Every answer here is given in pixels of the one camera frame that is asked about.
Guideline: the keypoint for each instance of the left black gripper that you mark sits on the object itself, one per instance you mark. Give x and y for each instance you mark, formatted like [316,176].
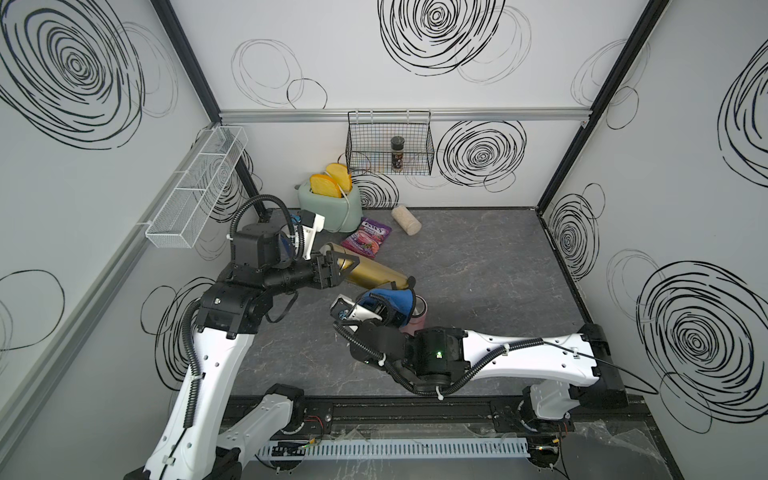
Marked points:
[332,279]

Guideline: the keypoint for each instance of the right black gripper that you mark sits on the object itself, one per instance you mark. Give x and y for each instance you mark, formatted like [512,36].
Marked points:
[390,311]

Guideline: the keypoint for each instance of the gold thermos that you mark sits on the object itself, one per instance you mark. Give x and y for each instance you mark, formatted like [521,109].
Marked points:
[370,274]

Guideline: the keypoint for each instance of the blue and grey cloth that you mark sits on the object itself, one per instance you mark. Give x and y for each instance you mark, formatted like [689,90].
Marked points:
[404,298]

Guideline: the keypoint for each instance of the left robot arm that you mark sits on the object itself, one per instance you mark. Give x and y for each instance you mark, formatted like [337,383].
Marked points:
[271,253]

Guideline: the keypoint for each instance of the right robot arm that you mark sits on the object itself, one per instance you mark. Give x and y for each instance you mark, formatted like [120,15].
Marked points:
[573,370]

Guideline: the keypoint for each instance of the pink thermos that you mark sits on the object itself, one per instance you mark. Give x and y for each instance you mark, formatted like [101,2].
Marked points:
[418,317]

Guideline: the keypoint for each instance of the purple candy bag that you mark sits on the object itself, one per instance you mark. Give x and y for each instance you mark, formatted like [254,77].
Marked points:
[368,238]

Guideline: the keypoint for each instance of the mint green toaster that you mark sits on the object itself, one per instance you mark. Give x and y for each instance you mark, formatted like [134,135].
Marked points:
[341,214]

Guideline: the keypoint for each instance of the clear jar of oats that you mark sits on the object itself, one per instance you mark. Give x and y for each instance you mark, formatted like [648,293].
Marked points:
[406,220]

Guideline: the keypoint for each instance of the front yellow toast slice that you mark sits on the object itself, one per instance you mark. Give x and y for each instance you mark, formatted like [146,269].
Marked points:
[325,185]

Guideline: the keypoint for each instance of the yellow toast slice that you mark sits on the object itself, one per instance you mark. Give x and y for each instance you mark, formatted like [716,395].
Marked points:
[340,174]
[325,185]

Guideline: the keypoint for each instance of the rear yellow toast slice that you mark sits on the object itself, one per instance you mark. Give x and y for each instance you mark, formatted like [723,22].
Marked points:
[340,174]

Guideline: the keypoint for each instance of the dark spice bottle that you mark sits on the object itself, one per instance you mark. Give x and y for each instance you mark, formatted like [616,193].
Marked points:
[397,144]

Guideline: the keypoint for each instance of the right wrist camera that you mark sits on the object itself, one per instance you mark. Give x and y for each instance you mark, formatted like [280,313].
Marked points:
[343,308]

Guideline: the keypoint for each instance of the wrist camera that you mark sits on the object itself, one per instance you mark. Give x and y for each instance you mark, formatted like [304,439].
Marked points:
[306,225]
[343,308]

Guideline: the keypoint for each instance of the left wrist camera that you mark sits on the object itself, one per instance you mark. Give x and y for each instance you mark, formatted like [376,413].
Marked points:
[306,225]

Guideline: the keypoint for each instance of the white slotted cable duct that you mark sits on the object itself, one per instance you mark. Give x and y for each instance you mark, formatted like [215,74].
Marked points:
[396,449]

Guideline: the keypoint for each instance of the black wire basket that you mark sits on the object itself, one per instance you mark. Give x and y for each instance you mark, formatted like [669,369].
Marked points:
[368,141]

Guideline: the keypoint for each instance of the white mesh wall shelf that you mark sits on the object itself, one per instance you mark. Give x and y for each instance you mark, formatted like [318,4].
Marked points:
[183,215]

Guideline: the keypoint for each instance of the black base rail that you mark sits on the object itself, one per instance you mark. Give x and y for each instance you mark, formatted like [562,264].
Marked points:
[503,413]

